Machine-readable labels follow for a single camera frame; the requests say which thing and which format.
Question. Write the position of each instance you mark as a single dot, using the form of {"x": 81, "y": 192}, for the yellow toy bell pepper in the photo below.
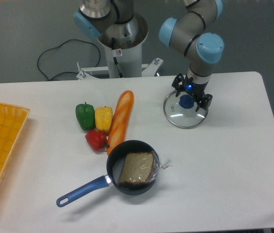
{"x": 103, "y": 119}

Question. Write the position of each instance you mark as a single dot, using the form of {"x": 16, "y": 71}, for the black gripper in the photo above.
{"x": 195, "y": 90}

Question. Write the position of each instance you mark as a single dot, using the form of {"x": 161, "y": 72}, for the glass pot lid blue knob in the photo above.
{"x": 181, "y": 111}

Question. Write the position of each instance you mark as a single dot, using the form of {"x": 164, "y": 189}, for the green toy bell pepper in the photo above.
{"x": 85, "y": 115}

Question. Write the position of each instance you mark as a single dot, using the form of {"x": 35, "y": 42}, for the black pan blue handle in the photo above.
{"x": 113, "y": 166}

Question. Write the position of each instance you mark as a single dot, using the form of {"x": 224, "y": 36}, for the toy baguette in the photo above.
{"x": 120, "y": 120}

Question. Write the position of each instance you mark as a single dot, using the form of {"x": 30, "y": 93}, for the red toy bell pepper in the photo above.
{"x": 96, "y": 140}

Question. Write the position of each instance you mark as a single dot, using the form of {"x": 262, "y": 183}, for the wrapped bread slice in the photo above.
{"x": 140, "y": 169}

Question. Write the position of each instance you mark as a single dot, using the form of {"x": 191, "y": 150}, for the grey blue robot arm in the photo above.
{"x": 187, "y": 35}

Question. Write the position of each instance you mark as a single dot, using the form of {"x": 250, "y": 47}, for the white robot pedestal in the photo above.
{"x": 123, "y": 48}

